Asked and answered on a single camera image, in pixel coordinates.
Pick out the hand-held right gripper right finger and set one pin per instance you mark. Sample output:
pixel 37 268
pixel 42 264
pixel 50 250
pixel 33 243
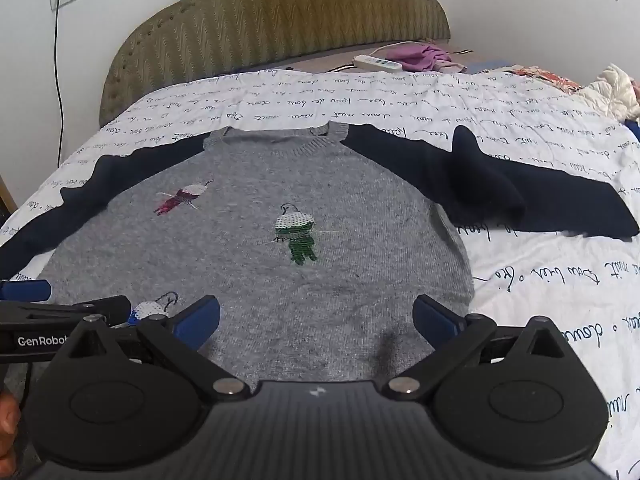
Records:
pixel 435 322

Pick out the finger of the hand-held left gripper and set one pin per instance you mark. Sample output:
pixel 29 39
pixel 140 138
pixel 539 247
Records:
pixel 110 307
pixel 25 290

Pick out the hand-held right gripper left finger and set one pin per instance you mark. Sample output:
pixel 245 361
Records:
pixel 200 322

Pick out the grey sweater with navy sleeves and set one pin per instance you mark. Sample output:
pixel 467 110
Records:
pixel 320 290

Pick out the person's left hand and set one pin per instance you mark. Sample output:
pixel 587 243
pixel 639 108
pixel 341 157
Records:
pixel 9 425

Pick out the white script printed quilt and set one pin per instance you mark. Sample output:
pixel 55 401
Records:
pixel 540 290

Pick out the purple cloth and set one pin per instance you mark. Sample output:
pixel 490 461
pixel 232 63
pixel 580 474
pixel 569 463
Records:
pixel 417 57

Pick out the white power strip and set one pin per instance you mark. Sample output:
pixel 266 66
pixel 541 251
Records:
pixel 377 63

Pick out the orange floral cloth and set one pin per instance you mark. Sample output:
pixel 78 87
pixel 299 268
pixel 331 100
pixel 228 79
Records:
pixel 547 79

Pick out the white crumpled cloth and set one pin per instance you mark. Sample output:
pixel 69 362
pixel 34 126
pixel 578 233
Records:
pixel 617 90

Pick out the olive upholstered headboard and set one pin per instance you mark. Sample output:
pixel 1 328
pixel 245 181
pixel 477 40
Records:
pixel 280 15

